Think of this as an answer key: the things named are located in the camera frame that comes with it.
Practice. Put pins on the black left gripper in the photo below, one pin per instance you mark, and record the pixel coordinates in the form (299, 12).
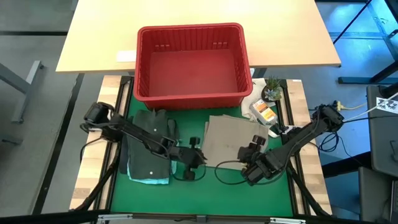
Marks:
(188, 155)

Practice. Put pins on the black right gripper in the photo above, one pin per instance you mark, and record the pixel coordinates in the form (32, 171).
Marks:
(259, 163)

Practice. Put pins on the beige garment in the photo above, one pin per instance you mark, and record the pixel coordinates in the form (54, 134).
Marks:
(227, 140)

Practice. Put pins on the teal shorts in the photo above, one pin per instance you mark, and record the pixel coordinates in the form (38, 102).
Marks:
(149, 181)

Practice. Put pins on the dark green garment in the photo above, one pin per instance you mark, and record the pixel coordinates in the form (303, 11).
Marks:
(143, 165)

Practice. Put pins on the dark grey shorts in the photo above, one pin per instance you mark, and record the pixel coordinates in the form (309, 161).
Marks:
(123, 158)

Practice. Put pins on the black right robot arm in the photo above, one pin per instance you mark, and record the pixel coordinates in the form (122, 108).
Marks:
(308, 133)

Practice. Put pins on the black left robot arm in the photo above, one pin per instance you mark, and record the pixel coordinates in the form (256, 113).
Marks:
(133, 132)

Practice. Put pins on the red plastic laundry bin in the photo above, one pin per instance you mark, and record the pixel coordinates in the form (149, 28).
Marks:
(192, 101)

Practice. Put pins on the green work mat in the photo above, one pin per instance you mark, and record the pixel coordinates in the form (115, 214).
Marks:
(284, 174)

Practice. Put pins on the clear spray bottle black cap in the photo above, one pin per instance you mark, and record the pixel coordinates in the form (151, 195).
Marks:
(264, 112)

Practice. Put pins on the cream canvas tote bag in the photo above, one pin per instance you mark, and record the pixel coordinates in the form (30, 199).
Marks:
(248, 107)

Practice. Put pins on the small potted succulent plant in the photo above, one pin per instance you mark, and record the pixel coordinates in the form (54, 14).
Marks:
(273, 90)

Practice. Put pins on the light wooden side board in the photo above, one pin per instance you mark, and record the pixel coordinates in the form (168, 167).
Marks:
(105, 90)
(298, 96)

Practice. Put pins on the yellow power plug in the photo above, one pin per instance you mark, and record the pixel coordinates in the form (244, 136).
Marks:
(342, 106)

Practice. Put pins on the white paper label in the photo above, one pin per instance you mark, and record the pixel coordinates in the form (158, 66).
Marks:
(126, 56)

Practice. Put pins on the black equipment cart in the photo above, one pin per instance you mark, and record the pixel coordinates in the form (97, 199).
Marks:
(382, 140)

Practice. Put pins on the dark desk foot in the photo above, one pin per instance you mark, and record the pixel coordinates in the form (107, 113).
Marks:
(367, 79)

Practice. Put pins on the white fiducial marker tag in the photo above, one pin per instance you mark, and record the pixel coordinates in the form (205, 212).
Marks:
(387, 104)

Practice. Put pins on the light wooden desk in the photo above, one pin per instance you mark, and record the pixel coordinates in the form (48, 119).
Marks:
(202, 12)

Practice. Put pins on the grey desk leg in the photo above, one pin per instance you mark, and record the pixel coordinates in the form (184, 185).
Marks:
(21, 84)

